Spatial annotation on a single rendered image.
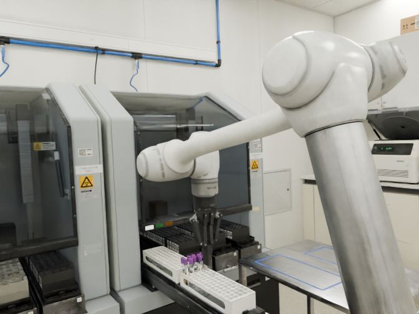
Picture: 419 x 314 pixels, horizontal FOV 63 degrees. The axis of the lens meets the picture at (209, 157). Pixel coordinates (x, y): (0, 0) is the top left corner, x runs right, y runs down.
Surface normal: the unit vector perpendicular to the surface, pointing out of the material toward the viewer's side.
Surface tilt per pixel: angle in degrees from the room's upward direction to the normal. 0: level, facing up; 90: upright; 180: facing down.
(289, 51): 87
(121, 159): 90
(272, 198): 90
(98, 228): 90
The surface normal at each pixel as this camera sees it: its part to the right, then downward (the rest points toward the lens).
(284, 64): -0.77, -0.04
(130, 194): 0.58, 0.02
